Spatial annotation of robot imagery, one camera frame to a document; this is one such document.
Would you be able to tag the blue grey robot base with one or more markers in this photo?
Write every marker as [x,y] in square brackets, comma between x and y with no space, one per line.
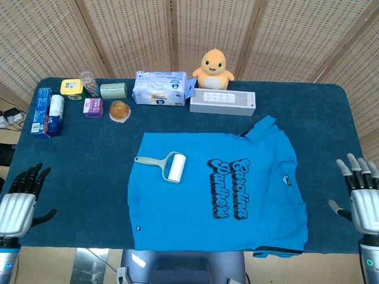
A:
[183,267]

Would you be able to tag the black floor object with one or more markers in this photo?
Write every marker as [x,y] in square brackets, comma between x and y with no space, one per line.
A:
[6,155]

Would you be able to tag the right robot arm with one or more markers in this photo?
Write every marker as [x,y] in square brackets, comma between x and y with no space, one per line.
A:
[371,260]

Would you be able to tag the blue printed t-shirt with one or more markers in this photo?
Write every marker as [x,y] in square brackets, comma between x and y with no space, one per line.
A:
[183,216]

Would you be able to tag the small purple box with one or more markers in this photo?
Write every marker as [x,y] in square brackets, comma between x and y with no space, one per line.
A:
[94,108]

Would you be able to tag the blue toothpaste box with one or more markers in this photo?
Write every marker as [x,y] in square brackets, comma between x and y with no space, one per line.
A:
[40,112]

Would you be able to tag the dark teal carpeted table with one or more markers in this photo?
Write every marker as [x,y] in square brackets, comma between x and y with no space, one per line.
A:
[89,177]

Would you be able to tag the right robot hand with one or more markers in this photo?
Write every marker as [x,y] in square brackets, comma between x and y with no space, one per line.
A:
[365,207]

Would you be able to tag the orange plush toy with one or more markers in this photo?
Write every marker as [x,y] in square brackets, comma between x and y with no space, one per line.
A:
[213,72]

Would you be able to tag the blue white tissue pack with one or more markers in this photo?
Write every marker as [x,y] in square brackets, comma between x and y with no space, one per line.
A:
[160,88]

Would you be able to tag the yellow lid container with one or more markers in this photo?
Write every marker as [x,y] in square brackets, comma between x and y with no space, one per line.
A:
[71,86]

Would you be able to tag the clear plastic jar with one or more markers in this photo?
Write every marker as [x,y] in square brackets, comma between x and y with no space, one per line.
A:
[90,85]

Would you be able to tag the pale green case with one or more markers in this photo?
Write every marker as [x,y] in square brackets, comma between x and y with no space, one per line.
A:
[113,90]

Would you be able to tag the woven folding screen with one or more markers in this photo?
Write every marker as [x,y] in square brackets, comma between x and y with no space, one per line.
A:
[133,35]

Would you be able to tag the white blue tube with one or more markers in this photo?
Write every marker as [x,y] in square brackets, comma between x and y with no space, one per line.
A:
[56,115]

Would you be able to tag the pale green lint roller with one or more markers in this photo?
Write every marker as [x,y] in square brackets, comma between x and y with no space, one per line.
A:
[177,167]

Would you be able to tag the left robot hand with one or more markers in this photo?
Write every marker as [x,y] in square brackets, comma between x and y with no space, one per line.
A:
[16,211]

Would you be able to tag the grey power strip box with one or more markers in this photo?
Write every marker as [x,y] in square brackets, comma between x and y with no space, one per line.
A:
[222,105]

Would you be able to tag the orange jelly cup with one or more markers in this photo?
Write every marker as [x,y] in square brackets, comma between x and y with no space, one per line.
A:
[119,112]

